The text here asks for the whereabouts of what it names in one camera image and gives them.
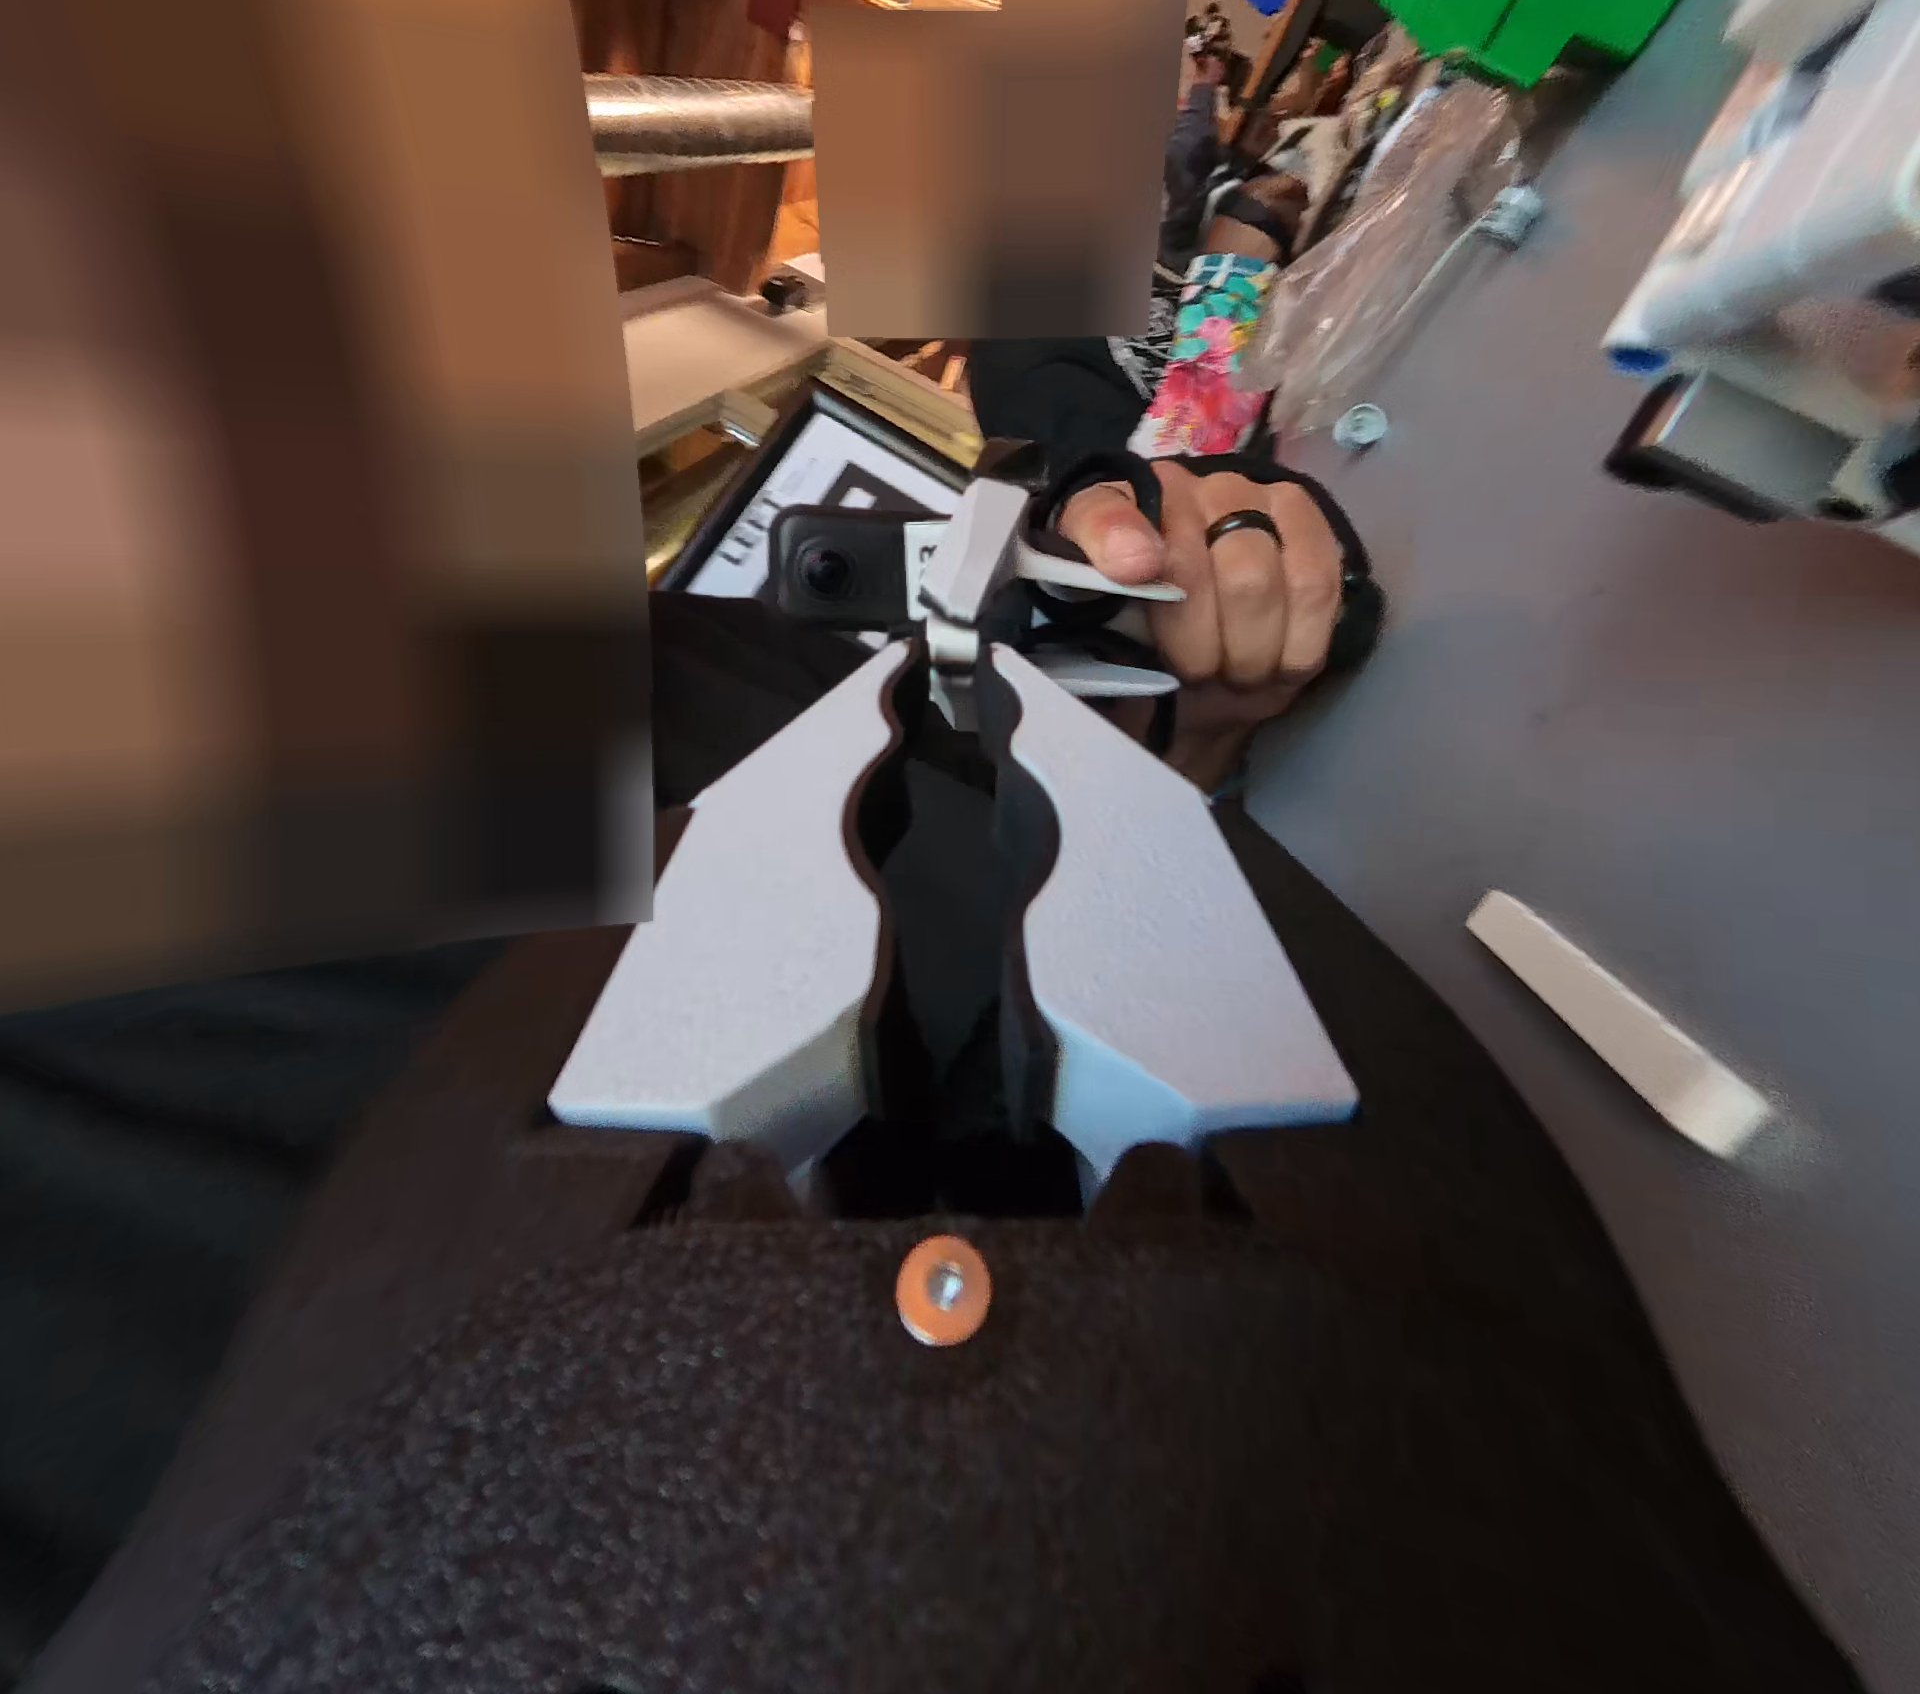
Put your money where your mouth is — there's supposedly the gold picture frame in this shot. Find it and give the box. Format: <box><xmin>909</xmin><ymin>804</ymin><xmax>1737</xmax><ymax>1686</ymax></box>
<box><xmin>637</xmin><ymin>345</ymin><xmax>981</xmax><ymax>545</ymax></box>

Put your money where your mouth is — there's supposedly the silver metal duct pipe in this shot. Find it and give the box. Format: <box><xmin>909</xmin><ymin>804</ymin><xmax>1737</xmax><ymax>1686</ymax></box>
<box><xmin>584</xmin><ymin>70</ymin><xmax>822</xmax><ymax>170</ymax></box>

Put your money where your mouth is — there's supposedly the small light grey lego piece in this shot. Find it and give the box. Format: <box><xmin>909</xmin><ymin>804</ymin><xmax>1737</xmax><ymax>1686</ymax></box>
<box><xmin>923</xmin><ymin>617</ymin><xmax>989</xmax><ymax>730</ymax></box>

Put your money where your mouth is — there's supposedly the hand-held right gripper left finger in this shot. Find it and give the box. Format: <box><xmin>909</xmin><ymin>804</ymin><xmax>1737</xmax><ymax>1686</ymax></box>
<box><xmin>546</xmin><ymin>640</ymin><xmax>920</xmax><ymax>1195</ymax></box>

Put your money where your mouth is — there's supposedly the person's black clothing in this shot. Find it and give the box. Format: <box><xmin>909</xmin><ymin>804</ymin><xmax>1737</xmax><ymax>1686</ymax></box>
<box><xmin>0</xmin><ymin>591</ymin><xmax>907</xmax><ymax>1694</ymax></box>

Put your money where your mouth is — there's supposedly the long white lego piece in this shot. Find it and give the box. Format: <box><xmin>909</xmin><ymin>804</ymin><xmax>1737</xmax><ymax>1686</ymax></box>
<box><xmin>1465</xmin><ymin>890</ymin><xmax>1777</xmax><ymax>1161</ymax></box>

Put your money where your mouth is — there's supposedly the person's left hand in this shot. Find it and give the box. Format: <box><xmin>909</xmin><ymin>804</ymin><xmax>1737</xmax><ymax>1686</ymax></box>
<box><xmin>1069</xmin><ymin>456</ymin><xmax>1349</xmax><ymax>692</ymax></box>

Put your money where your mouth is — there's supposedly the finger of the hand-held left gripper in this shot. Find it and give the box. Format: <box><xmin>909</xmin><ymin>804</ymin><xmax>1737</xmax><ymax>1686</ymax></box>
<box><xmin>907</xmin><ymin>477</ymin><xmax>1040</xmax><ymax>635</ymax></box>

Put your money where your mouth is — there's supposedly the colourful printed cloth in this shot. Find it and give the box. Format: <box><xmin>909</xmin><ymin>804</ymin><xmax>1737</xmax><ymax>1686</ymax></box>
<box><xmin>1136</xmin><ymin>250</ymin><xmax>1280</xmax><ymax>459</ymax></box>

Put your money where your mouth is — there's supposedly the clear plastic bag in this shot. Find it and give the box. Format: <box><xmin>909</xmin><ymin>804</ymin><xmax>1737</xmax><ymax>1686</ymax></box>
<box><xmin>1244</xmin><ymin>80</ymin><xmax>1526</xmax><ymax>411</ymax></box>

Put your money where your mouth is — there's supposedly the white green lego truck model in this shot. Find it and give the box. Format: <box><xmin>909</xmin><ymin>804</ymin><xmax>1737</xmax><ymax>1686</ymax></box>
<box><xmin>1602</xmin><ymin>29</ymin><xmax>1920</xmax><ymax>526</ymax></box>

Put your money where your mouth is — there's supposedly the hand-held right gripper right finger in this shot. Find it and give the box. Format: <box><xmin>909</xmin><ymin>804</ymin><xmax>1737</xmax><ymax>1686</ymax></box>
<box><xmin>975</xmin><ymin>640</ymin><xmax>1363</xmax><ymax>1195</ymax></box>

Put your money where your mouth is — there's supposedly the person's left forearm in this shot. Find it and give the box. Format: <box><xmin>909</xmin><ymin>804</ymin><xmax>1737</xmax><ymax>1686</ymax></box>
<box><xmin>1162</xmin><ymin>677</ymin><xmax>1310</xmax><ymax>812</ymax></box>

